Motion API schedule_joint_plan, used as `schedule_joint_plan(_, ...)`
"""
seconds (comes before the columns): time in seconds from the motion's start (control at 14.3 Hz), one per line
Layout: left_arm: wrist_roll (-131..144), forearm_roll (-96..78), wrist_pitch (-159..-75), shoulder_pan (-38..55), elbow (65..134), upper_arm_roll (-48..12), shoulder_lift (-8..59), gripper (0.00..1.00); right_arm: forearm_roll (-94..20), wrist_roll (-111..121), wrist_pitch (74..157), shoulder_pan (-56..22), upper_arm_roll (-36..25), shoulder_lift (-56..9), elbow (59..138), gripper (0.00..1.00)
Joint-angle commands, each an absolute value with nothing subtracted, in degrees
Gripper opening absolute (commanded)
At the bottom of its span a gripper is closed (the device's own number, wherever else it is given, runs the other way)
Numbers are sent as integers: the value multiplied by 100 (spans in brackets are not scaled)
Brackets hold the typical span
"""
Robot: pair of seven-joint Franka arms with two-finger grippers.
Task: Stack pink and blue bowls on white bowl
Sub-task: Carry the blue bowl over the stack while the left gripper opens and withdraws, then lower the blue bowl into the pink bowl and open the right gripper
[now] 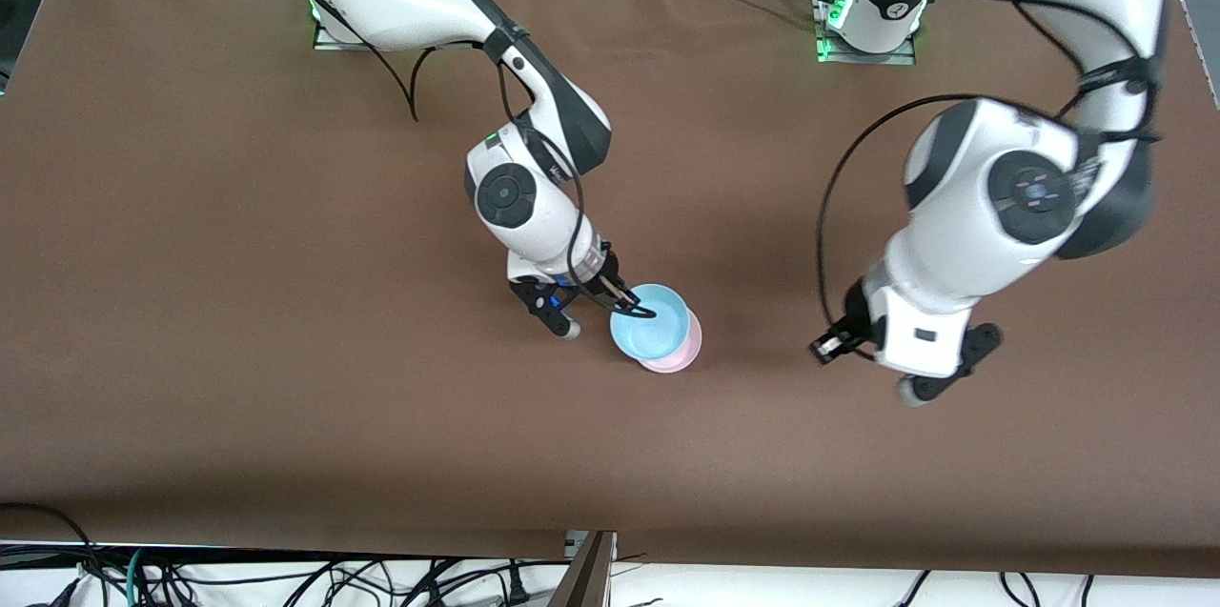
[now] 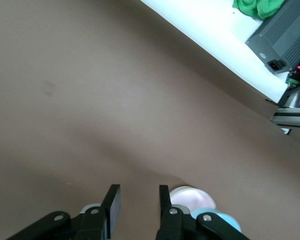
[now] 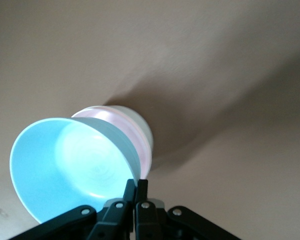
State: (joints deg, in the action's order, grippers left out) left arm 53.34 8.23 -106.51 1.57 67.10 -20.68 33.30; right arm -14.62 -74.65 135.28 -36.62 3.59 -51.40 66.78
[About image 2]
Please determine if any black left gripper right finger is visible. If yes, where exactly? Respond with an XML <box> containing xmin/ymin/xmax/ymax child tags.
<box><xmin>156</xmin><ymin>184</ymin><xmax>251</xmax><ymax>240</ymax></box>

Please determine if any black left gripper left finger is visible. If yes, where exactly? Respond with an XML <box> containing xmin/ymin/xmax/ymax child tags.
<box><xmin>7</xmin><ymin>184</ymin><xmax>122</xmax><ymax>240</ymax></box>

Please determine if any pink bowl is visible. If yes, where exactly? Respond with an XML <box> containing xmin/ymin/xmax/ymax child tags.
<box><xmin>170</xmin><ymin>187</ymin><xmax>217</xmax><ymax>213</ymax></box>

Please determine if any light blue bowl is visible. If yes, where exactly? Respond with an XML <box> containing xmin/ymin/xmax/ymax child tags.
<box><xmin>191</xmin><ymin>208</ymin><xmax>243</xmax><ymax>233</ymax></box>

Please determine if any white bowl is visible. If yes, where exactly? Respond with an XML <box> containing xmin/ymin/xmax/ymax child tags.
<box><xmin>169</xmin><ymin>185</ymin><xmax>191</xmax><ymax>201</ymax></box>

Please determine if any brown table cover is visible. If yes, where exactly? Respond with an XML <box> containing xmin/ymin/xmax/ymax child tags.
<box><xmin>0</xmin><ymin>0</ymin><xmax>300</xmax><ymax>240</ymax></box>

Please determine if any grey ribbed power supply box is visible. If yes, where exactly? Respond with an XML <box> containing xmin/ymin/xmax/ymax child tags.
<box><xmin>244</xmin><ymin>0</ymin><xmax>300</xmax><ymax>75</ymax></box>

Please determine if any green cloth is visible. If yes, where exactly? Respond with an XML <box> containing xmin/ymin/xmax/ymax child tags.
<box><xmin>231</xmin><ymin>0</ymin><xmax>286</xmax><ymax>21</ymax></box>

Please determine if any aluminium frame profile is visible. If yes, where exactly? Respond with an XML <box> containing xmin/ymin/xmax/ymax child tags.
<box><xmin>269</xmin><ymin>106</ymin><xmax>300</xmax><ymax>131</ymax></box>

